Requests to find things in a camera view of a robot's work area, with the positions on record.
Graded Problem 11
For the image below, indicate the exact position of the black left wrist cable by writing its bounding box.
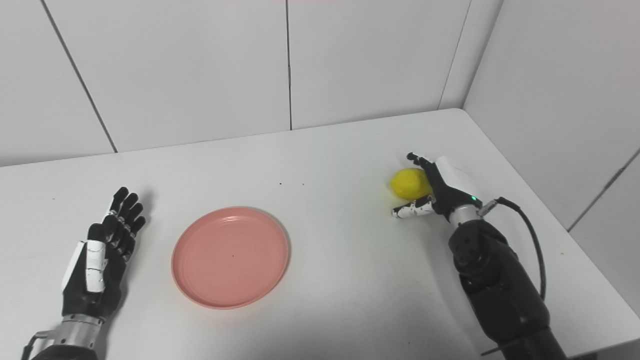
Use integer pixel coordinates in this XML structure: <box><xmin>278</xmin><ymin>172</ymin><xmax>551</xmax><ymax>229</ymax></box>
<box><xmin>20</xmin><ymin>330</ymin><xmax>55</xmax><ymax>360</ymax></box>

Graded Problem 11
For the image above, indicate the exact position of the pink plate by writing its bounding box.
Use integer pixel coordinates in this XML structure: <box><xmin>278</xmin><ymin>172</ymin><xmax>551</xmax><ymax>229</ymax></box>
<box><xmin>171</xmin><ymin>206</ymin><xmax>291</xmax><ymax>310</ymax></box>

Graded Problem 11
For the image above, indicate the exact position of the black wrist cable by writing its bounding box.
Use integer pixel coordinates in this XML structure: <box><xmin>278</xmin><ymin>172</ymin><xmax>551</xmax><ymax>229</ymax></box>
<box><xmin>477</xmin><ymin>196</ymin><xmax>547</xmax><ymax>302</ymax></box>
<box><xmin>20</xmin><ymin>330</ymin><xmax>55</xmax><ymax>360</ymax></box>

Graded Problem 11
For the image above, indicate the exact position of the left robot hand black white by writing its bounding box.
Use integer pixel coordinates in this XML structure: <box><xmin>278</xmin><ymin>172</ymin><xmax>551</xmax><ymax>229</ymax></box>
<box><xmin>61</xmin><ymin>186</ymin><xmax>147</xmax><ymax>319</ymax></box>

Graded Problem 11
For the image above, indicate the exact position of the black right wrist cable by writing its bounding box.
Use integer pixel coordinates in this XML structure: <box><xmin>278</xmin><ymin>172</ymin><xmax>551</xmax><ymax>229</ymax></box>
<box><xmin>477</xmin><ymin>196</ymin><xmax>547</xmax><ymax>302</ymax></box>

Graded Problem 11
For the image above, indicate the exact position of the yellow lemon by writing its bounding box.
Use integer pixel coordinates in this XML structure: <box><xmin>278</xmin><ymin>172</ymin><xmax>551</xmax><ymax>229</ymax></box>
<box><xmin>389</xmin><ymin>168</ymin><xmax>434</xmax><ymax>201</ymax></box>

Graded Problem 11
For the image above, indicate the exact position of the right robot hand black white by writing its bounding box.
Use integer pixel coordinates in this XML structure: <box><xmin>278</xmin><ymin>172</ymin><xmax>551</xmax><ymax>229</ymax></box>
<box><xmin>391</xmin><ymin>152</ymin><xmax>484</xmax><ymax>220</ymax></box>

